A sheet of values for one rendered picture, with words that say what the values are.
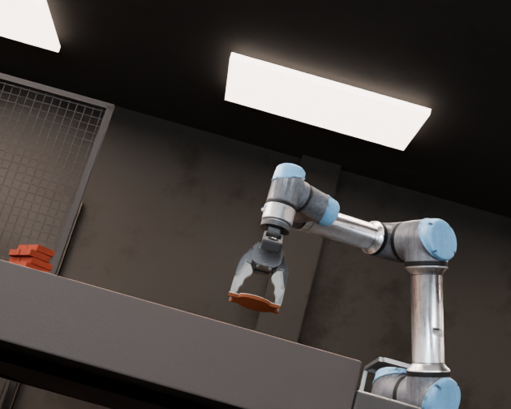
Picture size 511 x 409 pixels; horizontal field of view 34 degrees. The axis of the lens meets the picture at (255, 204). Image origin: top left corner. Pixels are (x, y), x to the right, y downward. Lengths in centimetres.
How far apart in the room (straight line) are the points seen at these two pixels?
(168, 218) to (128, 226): 29
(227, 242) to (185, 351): 500
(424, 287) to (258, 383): 129
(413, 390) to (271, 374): 127
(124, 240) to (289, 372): 503
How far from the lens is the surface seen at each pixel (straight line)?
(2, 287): 107
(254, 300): 185
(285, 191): 198
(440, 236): 227
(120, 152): 622
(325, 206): 205
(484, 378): 623
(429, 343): 228
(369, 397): 105
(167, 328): 104
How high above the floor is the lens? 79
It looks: 17 degrees up
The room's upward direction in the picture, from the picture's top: 16 degrees clockwise
